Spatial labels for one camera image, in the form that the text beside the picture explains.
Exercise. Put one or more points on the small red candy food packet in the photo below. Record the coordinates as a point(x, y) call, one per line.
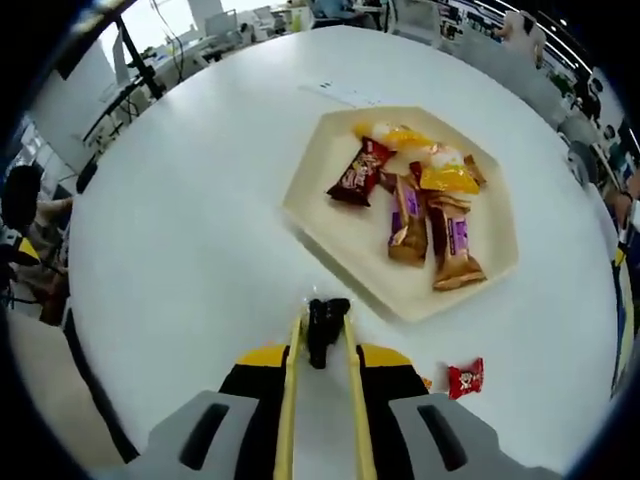
point(465, 380)

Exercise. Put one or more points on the black stand pole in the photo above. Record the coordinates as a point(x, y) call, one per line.
point(141, 58)

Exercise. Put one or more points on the white tilted monitor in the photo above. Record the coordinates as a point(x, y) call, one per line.
point(120, 60)

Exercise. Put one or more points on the black food snack packet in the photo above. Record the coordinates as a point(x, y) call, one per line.
point(322, 330)

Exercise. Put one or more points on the beige hexagonal food container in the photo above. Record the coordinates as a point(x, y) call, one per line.
point(350, 250)

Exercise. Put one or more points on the black pouch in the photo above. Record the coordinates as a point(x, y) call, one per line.
point(86, 175)

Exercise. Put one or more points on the yellow food tongs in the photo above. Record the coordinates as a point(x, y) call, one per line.
point(287, 400)

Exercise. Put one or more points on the white table power strip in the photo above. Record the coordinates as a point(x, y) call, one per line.
point(332, 91)

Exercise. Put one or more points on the small brown candy food packet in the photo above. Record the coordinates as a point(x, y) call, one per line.
point(427, 383)

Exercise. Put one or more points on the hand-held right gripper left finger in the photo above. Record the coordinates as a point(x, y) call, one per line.
point(250, 390)

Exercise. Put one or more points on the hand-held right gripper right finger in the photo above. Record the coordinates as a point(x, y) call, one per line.
point(395, 385)

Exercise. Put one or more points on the pile of food snack packets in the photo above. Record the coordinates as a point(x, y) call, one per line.
point(445, 180)

